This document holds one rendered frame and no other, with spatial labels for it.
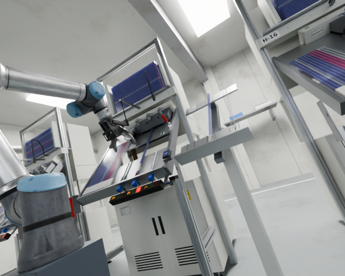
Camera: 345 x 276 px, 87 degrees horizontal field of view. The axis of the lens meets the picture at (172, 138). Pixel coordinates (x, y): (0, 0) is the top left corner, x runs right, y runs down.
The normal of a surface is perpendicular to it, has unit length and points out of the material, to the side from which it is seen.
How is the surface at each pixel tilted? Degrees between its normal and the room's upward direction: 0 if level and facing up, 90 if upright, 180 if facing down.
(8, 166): 93
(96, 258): 90
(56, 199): 90
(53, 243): 72
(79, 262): 90
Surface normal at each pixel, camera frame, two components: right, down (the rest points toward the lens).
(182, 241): -0.41, -0.08
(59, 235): 0.58, -0.64
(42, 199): 0.42, -0.34
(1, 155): 0.72, -0.36
